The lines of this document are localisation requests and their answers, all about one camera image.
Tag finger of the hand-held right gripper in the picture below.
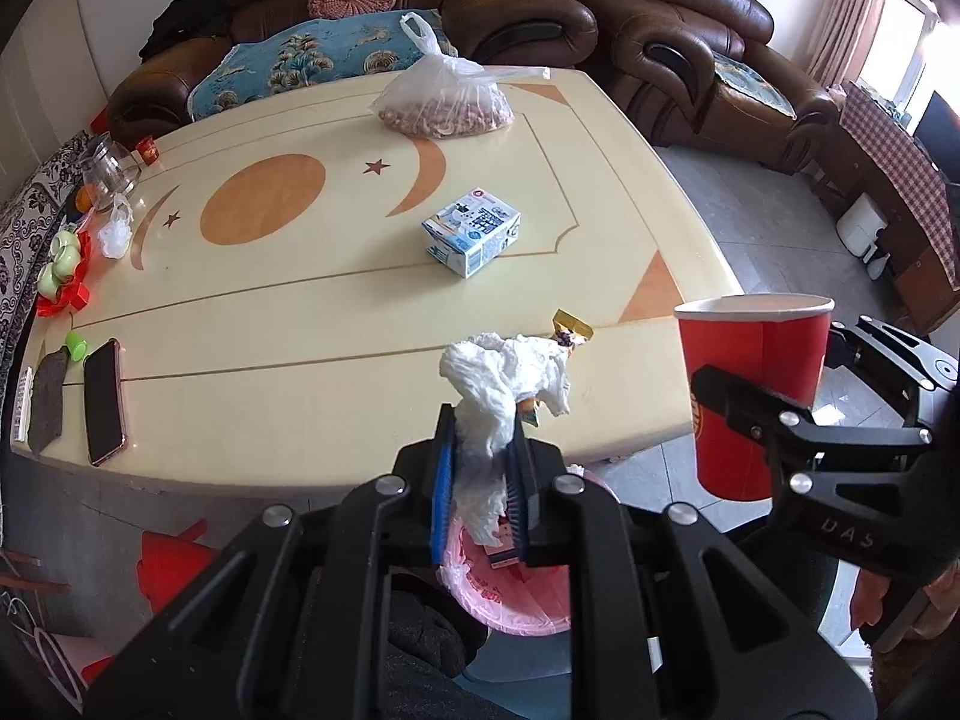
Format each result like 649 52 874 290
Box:
690 364 936 482
827 316 960 422

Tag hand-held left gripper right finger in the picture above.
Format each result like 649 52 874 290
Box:
505 433 880 720

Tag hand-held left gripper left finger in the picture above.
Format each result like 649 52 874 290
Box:
82 403 457 720

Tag red paper cup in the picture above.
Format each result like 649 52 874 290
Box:
672 293 836 503

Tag pink trash bin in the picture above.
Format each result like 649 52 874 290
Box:
437 463 625 636

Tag white tissue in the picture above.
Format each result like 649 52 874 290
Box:
438 331 576 550

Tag yellow snack wrapper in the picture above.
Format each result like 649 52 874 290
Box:
516 308 595 430

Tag blue white milk carton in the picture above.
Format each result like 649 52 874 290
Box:
421 190 524 280

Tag wooden television cabinet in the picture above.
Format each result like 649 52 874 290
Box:
805 118 960 334

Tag white round appliance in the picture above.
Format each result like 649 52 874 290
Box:
835 194 887 261

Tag person's dark clothing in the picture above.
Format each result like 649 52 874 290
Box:
385 572 490 685

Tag red checked tablecloth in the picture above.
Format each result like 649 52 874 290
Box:
838 81 960 280

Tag black television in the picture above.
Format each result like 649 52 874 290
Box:
912 89 960 182

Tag red plastic stool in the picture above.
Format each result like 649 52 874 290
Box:
137 516 220 617

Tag pale armchair seat cloth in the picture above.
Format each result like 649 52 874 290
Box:
711 52 799 122

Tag window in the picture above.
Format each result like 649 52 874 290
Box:
861 0 947 122

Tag smartphone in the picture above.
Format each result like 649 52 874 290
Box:
82 337 129 468

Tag pink curtain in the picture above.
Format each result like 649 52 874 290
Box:
797 0 891 92

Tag plastic bag of peanuts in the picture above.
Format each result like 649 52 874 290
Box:
372 12 553 140

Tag brown leather armchair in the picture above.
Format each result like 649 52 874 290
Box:
559 0 842 175

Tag dark grey pad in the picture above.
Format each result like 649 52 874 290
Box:
27 347 71 458

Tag small white plastic bag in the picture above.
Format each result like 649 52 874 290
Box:
97 194 135 260

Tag white comb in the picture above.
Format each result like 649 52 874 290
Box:
10 365 35 441

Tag green cups on red tray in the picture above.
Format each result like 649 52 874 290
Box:
35 228 93 318

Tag blue floral seat cloth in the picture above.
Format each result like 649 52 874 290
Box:
186 10 452 122

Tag glass jar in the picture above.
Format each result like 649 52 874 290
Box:
80 132 144 211

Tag brown leather sofa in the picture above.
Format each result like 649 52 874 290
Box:
105 0 601 130

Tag black white patterned blanket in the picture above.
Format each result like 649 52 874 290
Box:
0 130 92 395

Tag black cloth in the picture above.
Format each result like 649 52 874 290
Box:
138 0 235 62

